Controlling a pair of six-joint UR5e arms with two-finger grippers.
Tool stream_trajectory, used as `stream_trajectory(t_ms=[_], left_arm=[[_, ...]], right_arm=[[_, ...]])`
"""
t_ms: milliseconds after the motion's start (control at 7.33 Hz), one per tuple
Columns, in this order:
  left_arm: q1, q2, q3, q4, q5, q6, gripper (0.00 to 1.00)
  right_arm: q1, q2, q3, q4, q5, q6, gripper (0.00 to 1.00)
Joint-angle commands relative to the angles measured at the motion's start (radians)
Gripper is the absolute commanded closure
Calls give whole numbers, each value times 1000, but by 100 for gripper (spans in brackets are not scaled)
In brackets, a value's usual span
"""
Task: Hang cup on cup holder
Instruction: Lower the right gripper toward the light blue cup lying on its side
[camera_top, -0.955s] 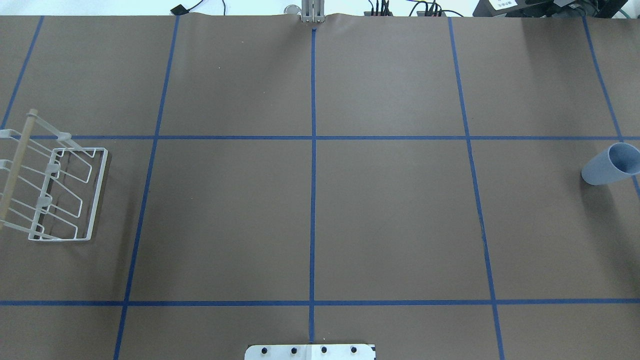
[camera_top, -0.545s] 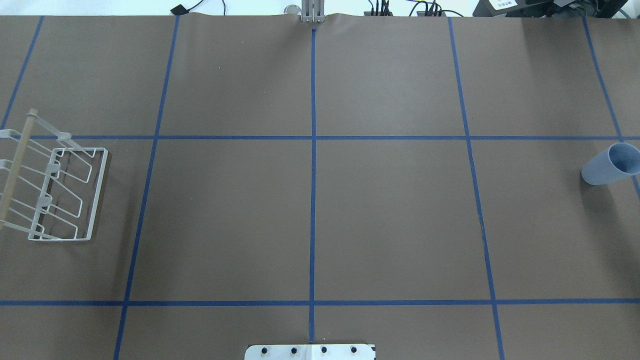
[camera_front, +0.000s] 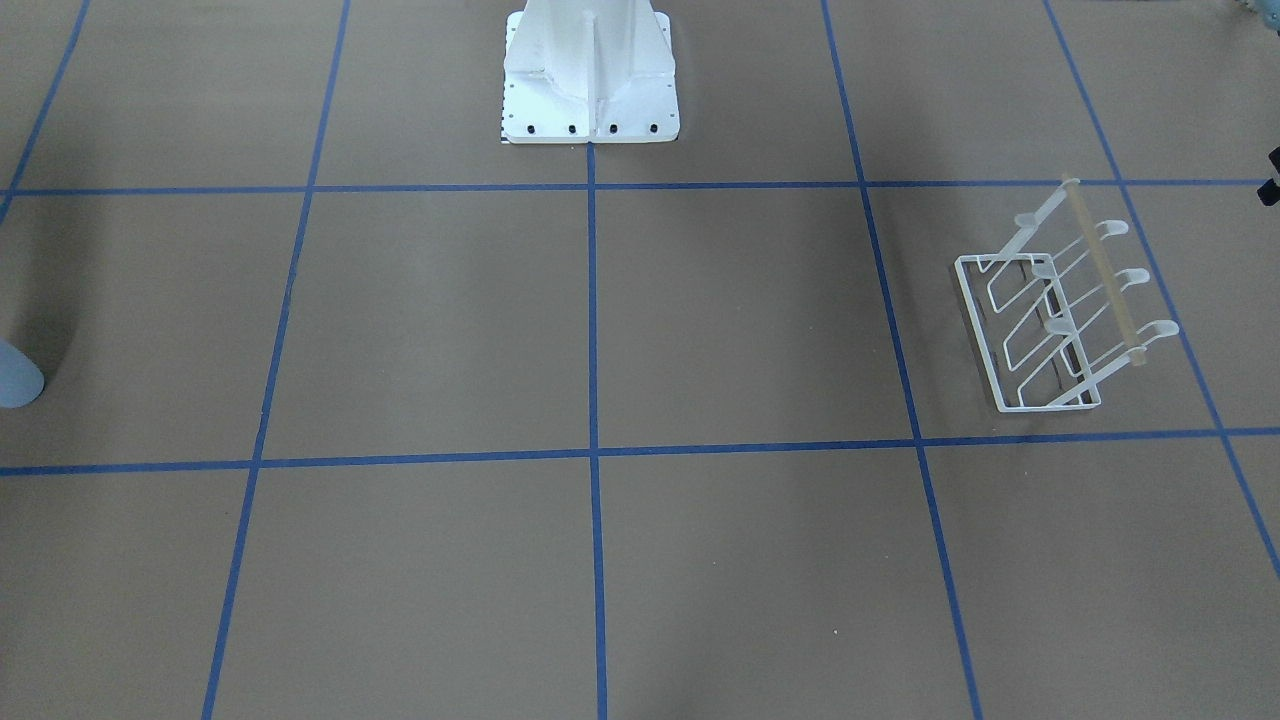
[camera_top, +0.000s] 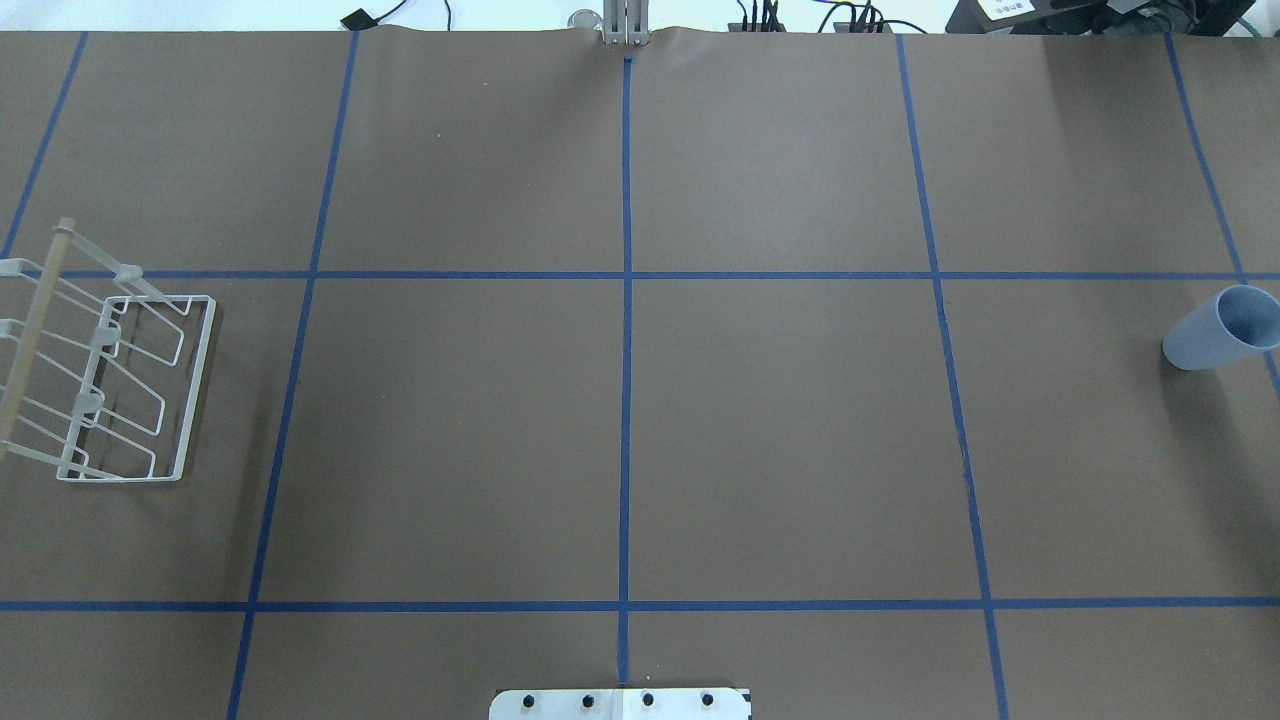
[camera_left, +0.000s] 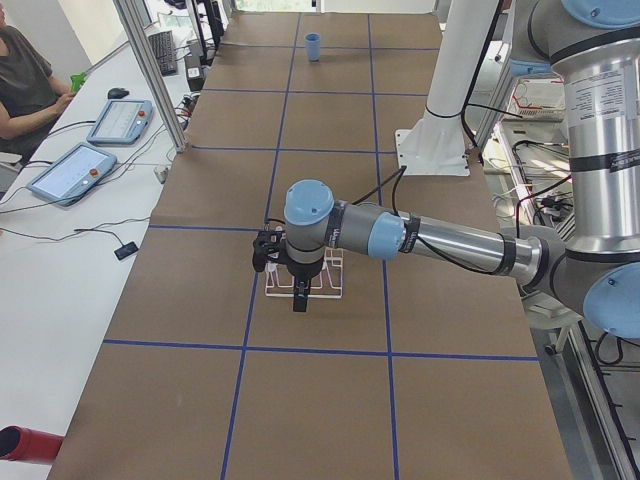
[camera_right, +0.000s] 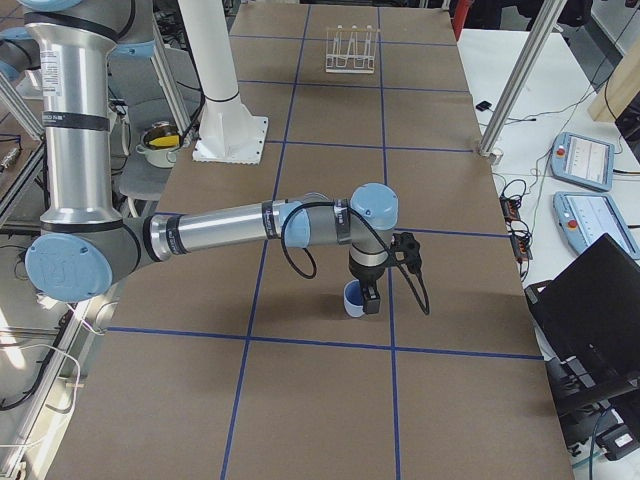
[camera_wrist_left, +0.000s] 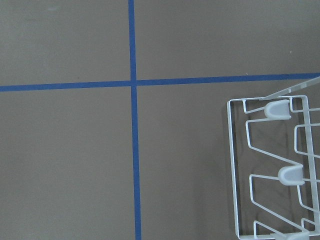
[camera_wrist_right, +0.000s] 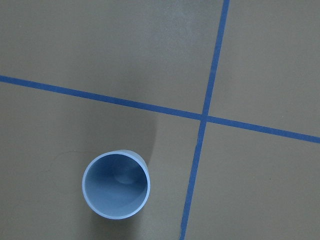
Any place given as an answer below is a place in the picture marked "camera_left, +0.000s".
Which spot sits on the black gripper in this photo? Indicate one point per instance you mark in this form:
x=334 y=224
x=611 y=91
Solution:
x=303 y=270

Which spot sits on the light blue plastic cup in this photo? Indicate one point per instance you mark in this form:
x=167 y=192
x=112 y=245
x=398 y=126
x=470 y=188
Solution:
x=312 y=42

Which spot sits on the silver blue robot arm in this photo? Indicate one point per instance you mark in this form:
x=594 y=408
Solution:
x=594 y=47
x=602 y=286

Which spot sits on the small black puck device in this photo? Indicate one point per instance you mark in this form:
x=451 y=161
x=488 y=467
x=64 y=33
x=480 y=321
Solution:
x=126 y=250

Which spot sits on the far teach pendant tablet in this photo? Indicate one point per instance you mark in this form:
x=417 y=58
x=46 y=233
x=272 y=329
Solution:
x=121 y=122

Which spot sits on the teach pendant tablet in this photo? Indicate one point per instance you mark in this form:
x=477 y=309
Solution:
x=70 y=177
x=121 y=122

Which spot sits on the near teach pendant tablet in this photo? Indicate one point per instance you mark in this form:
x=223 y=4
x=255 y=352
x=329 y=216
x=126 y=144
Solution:
x=70 y=177

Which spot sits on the black computer mouse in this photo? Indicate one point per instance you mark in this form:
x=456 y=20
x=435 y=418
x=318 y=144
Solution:
x=117 y=93

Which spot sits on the black keyboard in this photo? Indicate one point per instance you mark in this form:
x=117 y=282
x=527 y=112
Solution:
x=164 y=51

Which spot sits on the red cylinder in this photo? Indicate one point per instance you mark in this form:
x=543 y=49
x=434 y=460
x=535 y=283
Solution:
x=29 y=445

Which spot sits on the seated person dark shirt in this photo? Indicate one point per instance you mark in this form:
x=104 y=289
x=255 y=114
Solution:
x=32 y=98

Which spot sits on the white wire cup holder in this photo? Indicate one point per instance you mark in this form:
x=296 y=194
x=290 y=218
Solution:
x=328 y=284

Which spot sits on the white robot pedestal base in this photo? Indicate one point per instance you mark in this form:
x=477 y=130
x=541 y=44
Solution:
x=435 y=146

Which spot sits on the aluminium frame post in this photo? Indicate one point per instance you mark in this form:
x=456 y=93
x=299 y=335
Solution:
x=132 y=23

